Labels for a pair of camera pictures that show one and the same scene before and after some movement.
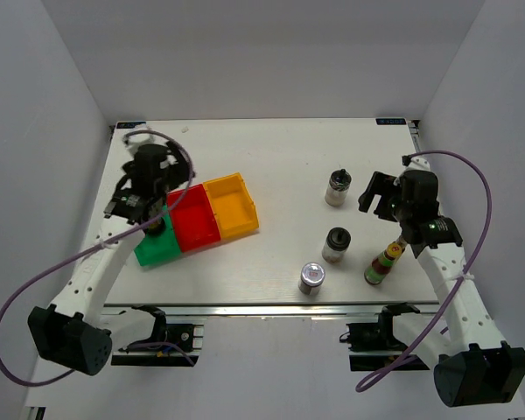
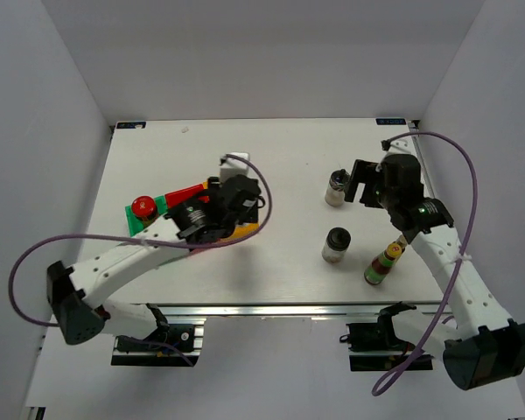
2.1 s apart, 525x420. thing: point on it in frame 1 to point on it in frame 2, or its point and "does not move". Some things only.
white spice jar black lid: [337, 192] does not move
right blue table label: [390, 121] does not move
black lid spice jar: [338, 240] does not move
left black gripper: [178, 177] to [250, 215]
